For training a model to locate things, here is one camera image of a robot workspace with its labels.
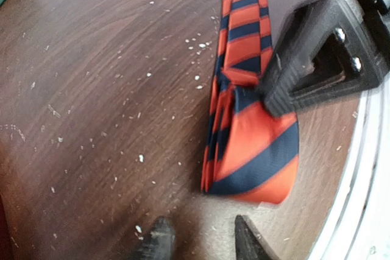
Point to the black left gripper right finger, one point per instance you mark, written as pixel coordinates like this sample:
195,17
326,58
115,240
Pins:
249,243

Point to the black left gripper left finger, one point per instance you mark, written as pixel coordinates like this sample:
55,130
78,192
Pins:
159,243

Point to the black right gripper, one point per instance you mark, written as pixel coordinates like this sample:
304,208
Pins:
328,49

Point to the orange navy striped tie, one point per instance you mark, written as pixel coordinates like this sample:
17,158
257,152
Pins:
250,155

